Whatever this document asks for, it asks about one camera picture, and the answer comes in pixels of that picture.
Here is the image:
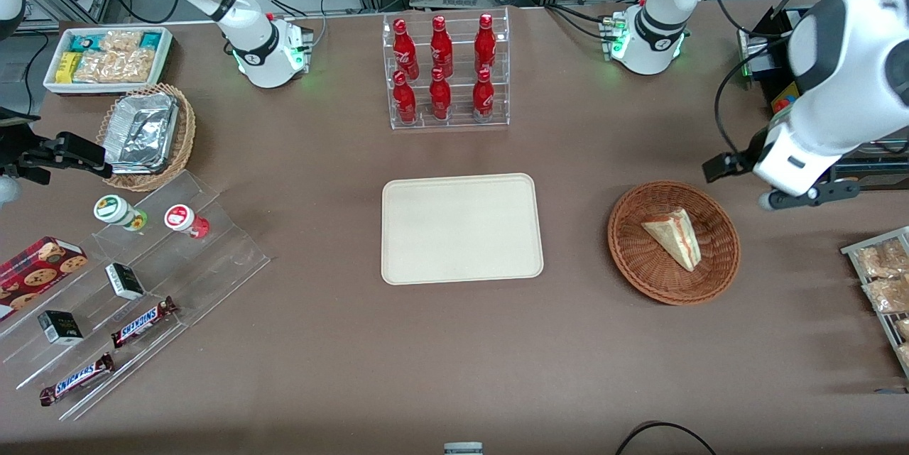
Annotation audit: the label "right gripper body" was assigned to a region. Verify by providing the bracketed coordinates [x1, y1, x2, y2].
[0, 109, 52, 186]

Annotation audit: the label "triangular sandwich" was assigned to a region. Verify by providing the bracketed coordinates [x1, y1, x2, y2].
[641, 208, 702, 273]

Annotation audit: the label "light wicker basket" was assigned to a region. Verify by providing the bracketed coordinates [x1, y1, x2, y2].
[96, 82, 197, 193]

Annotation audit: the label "brown wicker basket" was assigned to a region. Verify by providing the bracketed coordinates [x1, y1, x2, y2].
[607, 180, 741, 307]

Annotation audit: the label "beige plastic tray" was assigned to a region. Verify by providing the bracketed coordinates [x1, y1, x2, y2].
[381, 172, 545, 286]

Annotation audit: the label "aluminium foil containers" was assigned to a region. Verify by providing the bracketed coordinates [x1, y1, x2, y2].
[104, 92, 180, 176]

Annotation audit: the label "green lidded yogurt cup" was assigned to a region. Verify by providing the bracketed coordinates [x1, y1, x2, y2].
[93, 194, 148, 232]

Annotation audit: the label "white plastic snack bin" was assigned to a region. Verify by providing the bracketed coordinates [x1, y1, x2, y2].
[43, 26, 175, 97]

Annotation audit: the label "yellow snack packet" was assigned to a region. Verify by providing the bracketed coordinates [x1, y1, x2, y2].
[55, 52, 83, 84]

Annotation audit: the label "clear bag of crackers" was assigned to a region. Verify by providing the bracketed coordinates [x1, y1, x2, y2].
[99, 30, 144, 55]
[74, 49, 158, 84]

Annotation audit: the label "silver box with green light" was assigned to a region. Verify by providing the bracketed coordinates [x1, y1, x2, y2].
[737, 26, 771, 80]

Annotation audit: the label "red tartan cookie box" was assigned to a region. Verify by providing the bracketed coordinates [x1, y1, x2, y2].
[0, 236, 89, 322]

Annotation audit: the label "red lidded yogurt cup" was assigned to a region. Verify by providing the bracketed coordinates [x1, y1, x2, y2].
[164, 204, 210, 240]

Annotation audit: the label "small black carton box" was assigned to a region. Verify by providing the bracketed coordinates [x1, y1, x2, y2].
[105, 263, 146, 301]
[37, 309, 85, 346]

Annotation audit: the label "clear acrylic stepped stand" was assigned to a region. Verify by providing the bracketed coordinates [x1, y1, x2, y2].
[0, 170, 272, 422]

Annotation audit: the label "Snickers chocolate bar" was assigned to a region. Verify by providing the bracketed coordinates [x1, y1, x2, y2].
[110, 296, 178, 349]
[39, 352, 116, 407]

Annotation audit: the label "red cola bottle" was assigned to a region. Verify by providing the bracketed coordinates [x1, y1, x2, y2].
[472, 68, 496, 122]
[474, 13, 497, 75]
[429, 67, 452, 122]
[393, 18, 421, 81]
[430, 15, 454, 78]
[393, 70, 418, 126]

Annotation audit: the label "clear acrylic bottle rack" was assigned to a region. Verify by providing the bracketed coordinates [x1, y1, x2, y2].
[382, 6, 511, 131]

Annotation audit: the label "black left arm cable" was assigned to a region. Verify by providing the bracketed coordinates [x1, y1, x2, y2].
[714, 36, 793, 155]

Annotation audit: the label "metal wire tray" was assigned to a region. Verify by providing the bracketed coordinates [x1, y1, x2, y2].
[840, 226, 909, 379]

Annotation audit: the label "black looped cable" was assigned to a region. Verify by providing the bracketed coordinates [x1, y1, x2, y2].
[614, 421, 718, 455]

